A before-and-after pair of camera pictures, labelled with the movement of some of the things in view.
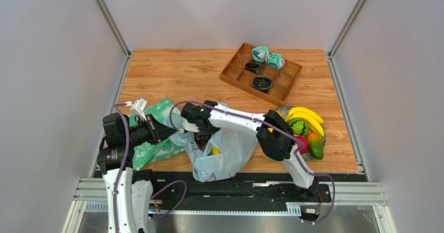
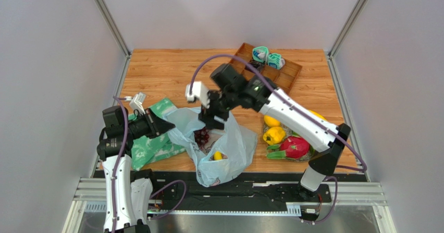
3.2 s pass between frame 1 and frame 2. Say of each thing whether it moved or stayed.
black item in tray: stayed
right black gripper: moved
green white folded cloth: stayed
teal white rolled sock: stayed
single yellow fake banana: moved
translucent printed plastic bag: stayed
